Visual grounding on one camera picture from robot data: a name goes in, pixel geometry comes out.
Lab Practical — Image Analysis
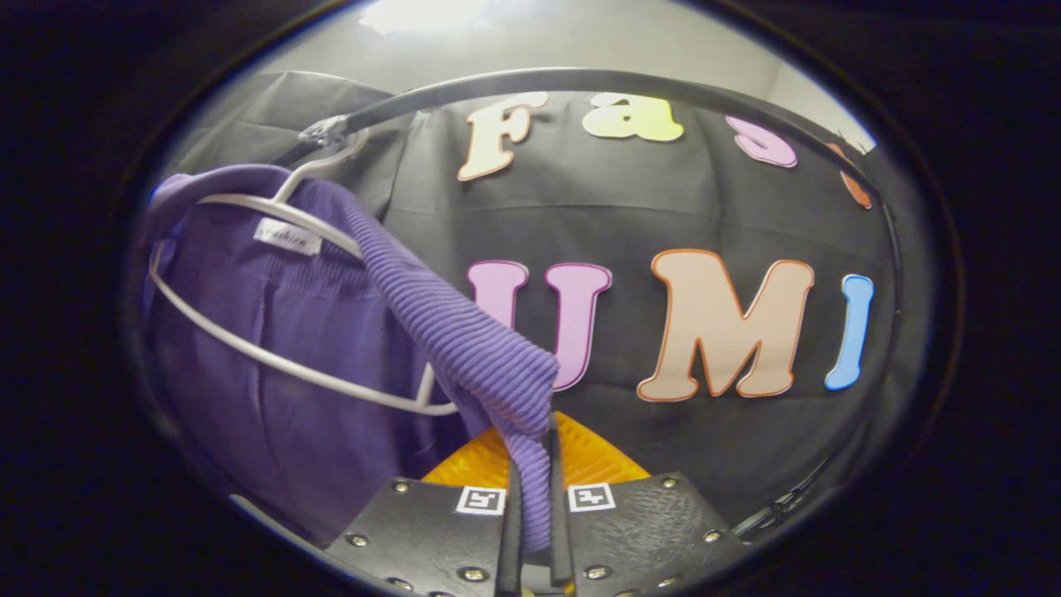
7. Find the purple ribbed shirt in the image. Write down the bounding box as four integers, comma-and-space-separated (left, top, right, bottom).
139, 163, 562, 554

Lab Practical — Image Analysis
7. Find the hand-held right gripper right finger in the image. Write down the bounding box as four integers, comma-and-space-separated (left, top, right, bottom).
545, 411, 753, 597

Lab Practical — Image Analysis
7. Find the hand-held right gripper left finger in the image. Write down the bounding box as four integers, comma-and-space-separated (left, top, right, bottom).
322, 425, 525, 597

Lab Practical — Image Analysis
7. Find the black clothes rack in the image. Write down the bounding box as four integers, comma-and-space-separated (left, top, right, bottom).
272, 67, 910, 541

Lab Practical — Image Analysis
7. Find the black backdrop cloth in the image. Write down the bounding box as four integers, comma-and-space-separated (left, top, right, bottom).
164, 70, 939, 536

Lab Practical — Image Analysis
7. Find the white plastic hanger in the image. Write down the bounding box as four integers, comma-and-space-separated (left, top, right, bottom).
148, 124, 458, 417

